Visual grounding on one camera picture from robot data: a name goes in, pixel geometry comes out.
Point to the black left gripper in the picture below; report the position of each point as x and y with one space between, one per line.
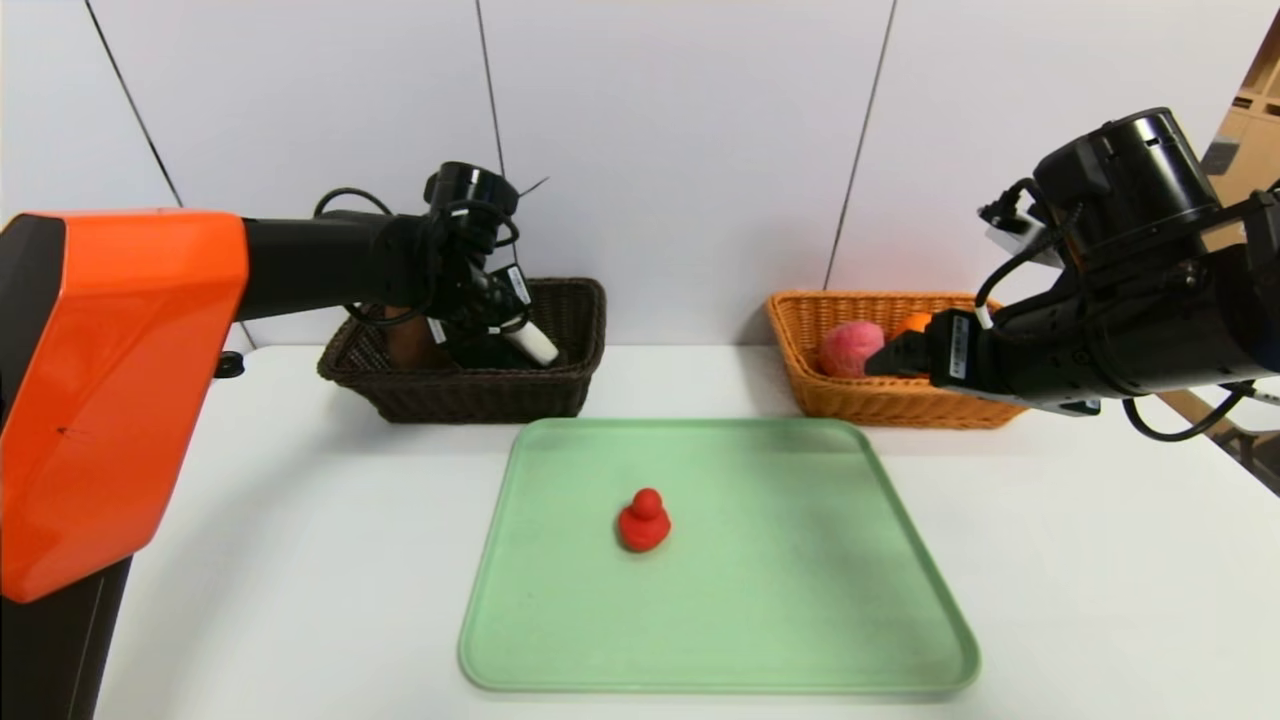
516 287

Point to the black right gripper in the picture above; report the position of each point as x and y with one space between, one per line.
957 349

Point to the orange fruit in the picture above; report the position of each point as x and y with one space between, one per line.
912 325

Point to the red pink peach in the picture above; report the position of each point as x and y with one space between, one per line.
850 350

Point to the white soap bar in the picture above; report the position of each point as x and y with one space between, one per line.
535 345

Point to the brown towel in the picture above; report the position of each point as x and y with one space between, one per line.
410 345

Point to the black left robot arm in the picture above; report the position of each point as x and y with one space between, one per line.
120 380

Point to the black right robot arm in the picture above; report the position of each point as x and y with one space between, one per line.
1150 330

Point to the orange wicker basket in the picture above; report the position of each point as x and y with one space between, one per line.
860 400

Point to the dark brown wicker basket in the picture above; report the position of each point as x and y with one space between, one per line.
480 395

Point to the red rubber duck toy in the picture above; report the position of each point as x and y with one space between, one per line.
644 527

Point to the light green plastic tray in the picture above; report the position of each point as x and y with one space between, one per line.
760 600

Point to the black side table leg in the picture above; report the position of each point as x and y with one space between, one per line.
1262 465

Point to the light wooden cabinet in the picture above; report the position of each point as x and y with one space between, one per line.
1255 130

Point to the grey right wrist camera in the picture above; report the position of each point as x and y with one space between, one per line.
1020 235

